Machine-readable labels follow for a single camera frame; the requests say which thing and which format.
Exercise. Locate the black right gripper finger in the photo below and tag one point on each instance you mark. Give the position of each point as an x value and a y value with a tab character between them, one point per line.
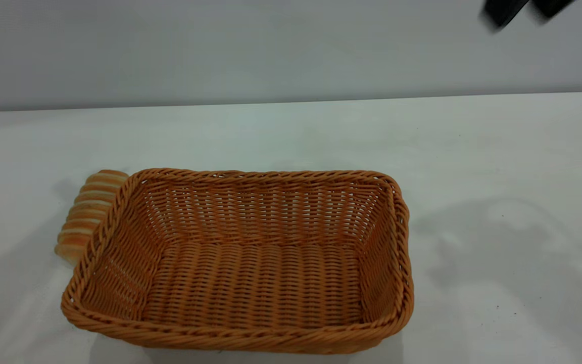
503	9
549	6

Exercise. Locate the orange woven wicker basket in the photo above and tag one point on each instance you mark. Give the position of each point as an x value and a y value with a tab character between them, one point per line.
250	283

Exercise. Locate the striped long bread roll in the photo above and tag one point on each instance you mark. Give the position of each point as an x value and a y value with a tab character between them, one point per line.
85	217

